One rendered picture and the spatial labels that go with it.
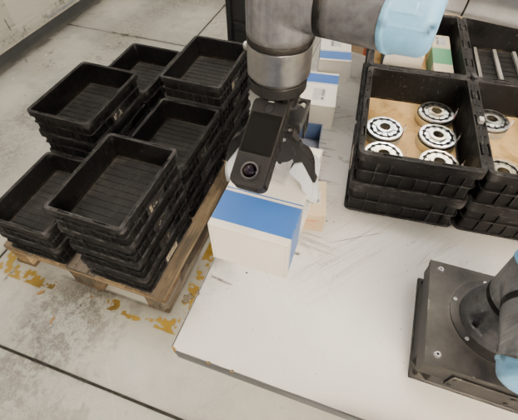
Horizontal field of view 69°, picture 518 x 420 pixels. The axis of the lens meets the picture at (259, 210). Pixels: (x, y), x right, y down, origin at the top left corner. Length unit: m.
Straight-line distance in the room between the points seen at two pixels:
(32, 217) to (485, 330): 1.68
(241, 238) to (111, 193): 1.04
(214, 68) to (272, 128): 1.63
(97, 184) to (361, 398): 1.17
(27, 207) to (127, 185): 0.56
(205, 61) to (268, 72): 1.71
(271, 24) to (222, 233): 0.28
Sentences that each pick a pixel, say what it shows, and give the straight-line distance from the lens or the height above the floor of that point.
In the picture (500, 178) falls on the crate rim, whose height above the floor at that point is 0.92.
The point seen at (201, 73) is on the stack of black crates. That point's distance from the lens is 2.05.
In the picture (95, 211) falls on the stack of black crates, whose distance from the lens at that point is 1.49.
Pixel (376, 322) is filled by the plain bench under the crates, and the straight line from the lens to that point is 0.97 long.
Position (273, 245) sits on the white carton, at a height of 1.13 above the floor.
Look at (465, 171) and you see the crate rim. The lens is 1.01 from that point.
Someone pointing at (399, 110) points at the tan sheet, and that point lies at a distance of 1.30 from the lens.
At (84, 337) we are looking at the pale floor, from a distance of 1.81.
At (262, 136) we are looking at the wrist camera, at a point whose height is 1.26.
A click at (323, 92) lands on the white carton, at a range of 1.38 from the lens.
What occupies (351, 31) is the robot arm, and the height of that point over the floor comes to 1.39.
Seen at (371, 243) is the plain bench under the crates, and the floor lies 0.70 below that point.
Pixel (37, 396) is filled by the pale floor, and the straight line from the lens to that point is 1.81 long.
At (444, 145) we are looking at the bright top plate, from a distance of 1.16.
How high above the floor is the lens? 1.56
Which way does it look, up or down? 52 degrees down
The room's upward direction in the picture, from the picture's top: straight up
